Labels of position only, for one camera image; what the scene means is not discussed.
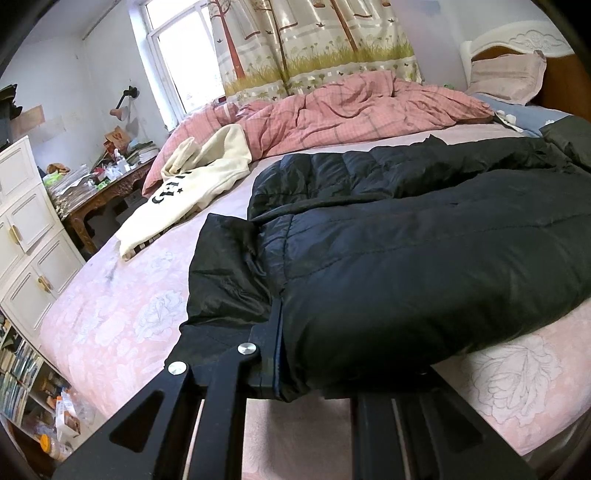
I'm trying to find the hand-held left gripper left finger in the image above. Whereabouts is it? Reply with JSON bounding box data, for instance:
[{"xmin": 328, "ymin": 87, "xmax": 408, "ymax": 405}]
[{"xmin": 51, "ymin": 300, "xmax": 284, "ymax": 480}]

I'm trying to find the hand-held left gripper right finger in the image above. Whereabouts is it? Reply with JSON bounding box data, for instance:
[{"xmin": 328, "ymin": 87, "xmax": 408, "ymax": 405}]
[{"xmin": 353, "ymin": 390, "xmax": 539, "ymax": 480}]

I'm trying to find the black puffer jacket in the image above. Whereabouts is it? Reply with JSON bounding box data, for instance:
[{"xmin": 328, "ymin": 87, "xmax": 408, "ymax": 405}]
[{"xmin": 179, "ymin": 134, "xmax": 591, "ymax": 402}]

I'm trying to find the bed with pink floral sheet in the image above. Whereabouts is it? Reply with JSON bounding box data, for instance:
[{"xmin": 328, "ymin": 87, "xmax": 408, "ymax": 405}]
[{"xmin": 39, "ymin": 124, "xmax": 587, "ymax": 480}]

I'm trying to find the cream printed sweatshirt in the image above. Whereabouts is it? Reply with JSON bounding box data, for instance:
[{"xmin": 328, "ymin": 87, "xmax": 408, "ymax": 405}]
[{"xmin": 115, "ymin": 124, "xmax": 252, "ymax": 261}]

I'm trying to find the clear plastic bag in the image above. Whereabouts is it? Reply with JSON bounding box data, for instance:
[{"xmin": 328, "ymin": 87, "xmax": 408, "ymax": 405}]
[{"xmin": 55, "ymin": 388, "xmax": 95, "ymax": 439}]

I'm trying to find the carved wooden desk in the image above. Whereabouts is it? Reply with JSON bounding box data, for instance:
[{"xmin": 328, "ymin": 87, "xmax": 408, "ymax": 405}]
[{"xmin": 62, "ymin": 154, "xmax": 160, "ymax": 254}]

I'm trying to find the low bookshelf with books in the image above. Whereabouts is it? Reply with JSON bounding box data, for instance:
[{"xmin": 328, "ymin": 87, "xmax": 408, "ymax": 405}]
[{"xmin": 0, "ymin": 309, "xmax": 88, "ymax": 462}]

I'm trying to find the stack of books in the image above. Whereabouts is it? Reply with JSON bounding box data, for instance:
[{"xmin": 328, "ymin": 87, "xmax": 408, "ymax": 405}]
[{"xmin": 124, "ymin": 141, "xmax": 160, "ymax": 164}]

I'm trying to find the stack of papers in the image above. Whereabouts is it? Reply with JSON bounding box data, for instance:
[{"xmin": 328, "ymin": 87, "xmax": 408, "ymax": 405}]
[{"xmin": 44, "ymin": 164, "xmax": 100, "ymax": 217}]

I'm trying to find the pink checked quilt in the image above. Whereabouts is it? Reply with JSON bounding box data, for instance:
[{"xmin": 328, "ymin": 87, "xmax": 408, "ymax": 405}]
[{"xmin": 143, "ymin": 70, "xmax": 495, "ymax": 197}]

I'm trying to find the white panelled cabinet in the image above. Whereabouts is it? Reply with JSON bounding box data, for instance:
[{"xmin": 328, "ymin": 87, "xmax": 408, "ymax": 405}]
[{"xmin": 0, "ymin": 135, "xmax": 86, "ymax": 342}]

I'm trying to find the white framed window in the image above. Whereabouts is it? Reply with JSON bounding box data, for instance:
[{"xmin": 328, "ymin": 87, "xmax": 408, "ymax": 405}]
[{"xmin": 129, "ymin": 0, "xmax": 227, "ymax": 130}]

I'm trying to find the tree print curtain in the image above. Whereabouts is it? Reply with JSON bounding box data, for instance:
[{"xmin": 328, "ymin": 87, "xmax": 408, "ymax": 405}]
[{"xmin": 208, "ymin": 0, "xmax": 423, "ymax": 104}]

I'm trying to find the dark green garment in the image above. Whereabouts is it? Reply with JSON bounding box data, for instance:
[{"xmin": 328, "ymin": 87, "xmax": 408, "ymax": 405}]
[{"xmin": 540, "ymin": 115, "xmax": 591, "ymax": 174}]

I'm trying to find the brown cardboard piece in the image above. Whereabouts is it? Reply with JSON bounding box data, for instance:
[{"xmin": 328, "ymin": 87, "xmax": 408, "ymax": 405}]
[{"xmin": 11, "ymin": 105, "xmax": 45, "ymax": 139}]

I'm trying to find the blue blanket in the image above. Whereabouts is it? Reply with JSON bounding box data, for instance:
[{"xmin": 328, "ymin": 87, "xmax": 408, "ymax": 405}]
[{"xmin": 471, "ymin": 92, "xmax": 573, "ymax": 139}]

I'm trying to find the pink pillow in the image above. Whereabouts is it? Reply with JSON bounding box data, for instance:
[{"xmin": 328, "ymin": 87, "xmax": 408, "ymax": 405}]
[{"xmin": 466, "ymin": 51, "xmax": 548, "ymax": 106}]

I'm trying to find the white and wooden headboard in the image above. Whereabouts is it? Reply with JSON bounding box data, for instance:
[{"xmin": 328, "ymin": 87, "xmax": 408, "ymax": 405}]
[{"xmin": 459, "ymin": 16, "xmax": 591, "ymax": 112}]

